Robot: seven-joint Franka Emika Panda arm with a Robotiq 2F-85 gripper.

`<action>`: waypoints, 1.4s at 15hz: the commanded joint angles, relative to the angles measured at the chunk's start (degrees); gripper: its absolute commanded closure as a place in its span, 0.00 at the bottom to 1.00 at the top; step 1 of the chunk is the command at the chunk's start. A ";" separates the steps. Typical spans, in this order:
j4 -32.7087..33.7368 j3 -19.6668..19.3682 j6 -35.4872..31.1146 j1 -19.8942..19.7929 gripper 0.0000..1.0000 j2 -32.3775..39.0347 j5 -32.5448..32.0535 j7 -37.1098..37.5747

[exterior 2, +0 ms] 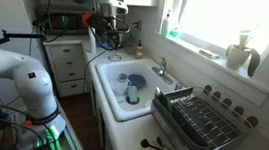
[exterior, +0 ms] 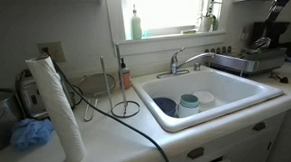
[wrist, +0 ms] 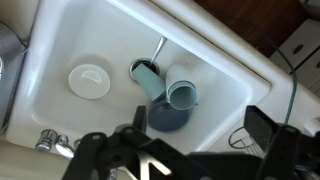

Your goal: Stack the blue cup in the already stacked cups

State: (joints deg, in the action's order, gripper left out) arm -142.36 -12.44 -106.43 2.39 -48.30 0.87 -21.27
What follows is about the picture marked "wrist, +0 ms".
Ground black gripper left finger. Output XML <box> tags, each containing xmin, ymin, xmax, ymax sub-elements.
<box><xmin>132</xmin><ymin>106</ymin><xmax>147</xmax><ymax>133</ymax></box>

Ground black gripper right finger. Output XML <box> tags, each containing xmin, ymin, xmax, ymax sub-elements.
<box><xmin>244</xmin><ymin>105</ymin><xmax>279</xmax><ymax>155</ymax></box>

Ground light blue plastic cup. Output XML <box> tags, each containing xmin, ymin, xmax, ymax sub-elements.
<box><xmin>132</xmin><ymin>64</ymin><xmax>166</xmax><ymax>101</ymax></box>

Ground light blue inner stacked cup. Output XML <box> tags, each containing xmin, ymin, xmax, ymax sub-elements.
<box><xmin>166</xmin><ymin>81</ymin><xmax>198</xmax><ymax>110</ymax></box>

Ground white outer stacked cup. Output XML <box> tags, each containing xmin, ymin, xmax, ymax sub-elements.
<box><xmin>166</xmin><ymin>64</ymin><xmax>195</xmax><ymax>92</ymax></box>

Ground dark blue plate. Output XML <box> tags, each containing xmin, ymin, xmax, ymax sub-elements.
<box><xmin>147</xmin><ymin>100</ymin><xmax>189</xmax><ymax>132</ymax></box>

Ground metal sink drain strainer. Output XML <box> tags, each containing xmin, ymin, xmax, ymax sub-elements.
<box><xmin>129</xmin><ymin>58</ymin><xmax>160</xmax><ymax>81</ymax></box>

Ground white bowl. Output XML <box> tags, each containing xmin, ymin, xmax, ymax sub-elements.
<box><xmin>68</xmin><ymin>64</ymin><xmax>111</xmax><ymax>100</ymax></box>

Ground white ceramic sink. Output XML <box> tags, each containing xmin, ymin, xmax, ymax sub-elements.
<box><xmin>5</xmin><ymin>0</ymin><xmax>320</xmax><ymax>153</ymax></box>

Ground white drawer cabinet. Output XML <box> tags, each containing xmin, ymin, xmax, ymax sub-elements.
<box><xmin>279</xmin><ymin>19</ymin><xmax>320</xmax><ymax>96</ymax></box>

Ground silver metal fork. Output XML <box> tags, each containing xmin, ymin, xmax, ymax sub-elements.
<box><xmin>149</xmin><ymin>36</ymin><xmax>167</xmax><ymax>67</ymax></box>

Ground chrome faucet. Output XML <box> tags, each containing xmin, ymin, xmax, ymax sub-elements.
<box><xmin>35</xmin><ymin>129</ymin><xmax>76</xmax><ymax>159</ymax></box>

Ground wire sponge holder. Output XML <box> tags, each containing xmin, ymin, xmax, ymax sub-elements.
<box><xmin>228</xmin><ymin>127</ymin><xmax>264</xmax><ymax>157</ymax></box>

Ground teal cable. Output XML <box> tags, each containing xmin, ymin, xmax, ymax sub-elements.
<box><xmin>263</xmin><ymin>31</ymin><xmax>298</xmax><ymax>125</ymax></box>

